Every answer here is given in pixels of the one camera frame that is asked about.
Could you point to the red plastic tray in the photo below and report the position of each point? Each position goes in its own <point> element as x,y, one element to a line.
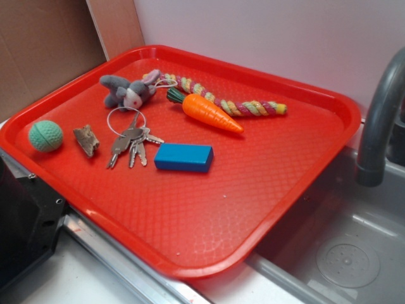
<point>187,224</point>

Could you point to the green dimpled ball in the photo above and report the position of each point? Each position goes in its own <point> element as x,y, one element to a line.
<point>45,136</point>

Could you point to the grey toy faucet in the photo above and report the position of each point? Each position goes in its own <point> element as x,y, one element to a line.
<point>382,138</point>

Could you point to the grey plush bunny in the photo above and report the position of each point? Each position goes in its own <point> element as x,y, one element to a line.
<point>124,94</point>

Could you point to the multicolour braided rope toy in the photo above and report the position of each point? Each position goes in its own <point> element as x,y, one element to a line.
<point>234,109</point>

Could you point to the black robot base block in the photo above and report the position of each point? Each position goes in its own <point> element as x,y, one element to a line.
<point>31,217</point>

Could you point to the brown wood chunk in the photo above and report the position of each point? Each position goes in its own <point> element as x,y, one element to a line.
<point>87,140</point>

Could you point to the blue rectangular block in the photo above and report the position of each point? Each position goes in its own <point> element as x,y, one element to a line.
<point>184,157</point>

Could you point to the silver keys on ring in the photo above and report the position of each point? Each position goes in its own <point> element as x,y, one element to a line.
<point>131,139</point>

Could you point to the grey plastic toy sink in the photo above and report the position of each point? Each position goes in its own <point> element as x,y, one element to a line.
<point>339,243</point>

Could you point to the brown cardboard panel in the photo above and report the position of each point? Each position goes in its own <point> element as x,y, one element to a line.
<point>44,45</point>

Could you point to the orange plastic toy carrot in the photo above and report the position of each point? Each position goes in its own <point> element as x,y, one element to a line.
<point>204,111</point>

